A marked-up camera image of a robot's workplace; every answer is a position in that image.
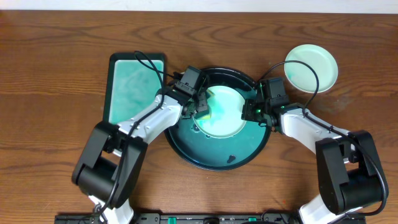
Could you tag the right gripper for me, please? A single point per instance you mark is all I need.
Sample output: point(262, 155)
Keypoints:
point(247, 114)

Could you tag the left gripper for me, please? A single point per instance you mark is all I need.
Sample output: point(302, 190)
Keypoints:
point(196, 104)

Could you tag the mint plate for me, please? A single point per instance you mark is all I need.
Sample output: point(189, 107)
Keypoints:
point(319, 59)
point(225, 106)

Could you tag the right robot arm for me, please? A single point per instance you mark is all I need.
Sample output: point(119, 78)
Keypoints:
point(351, 181)

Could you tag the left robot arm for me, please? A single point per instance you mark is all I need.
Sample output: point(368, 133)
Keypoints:
point(109, 166)

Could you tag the round dark teal tray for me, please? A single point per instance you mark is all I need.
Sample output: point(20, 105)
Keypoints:
point(211, 153)

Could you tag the rectangular green tray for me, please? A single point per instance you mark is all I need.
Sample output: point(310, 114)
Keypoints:
point(132, 84)

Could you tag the small black debris piece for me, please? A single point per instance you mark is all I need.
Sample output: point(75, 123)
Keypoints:
point(231, 159)

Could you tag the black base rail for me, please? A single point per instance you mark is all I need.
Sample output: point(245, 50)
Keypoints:
point(155, 218)

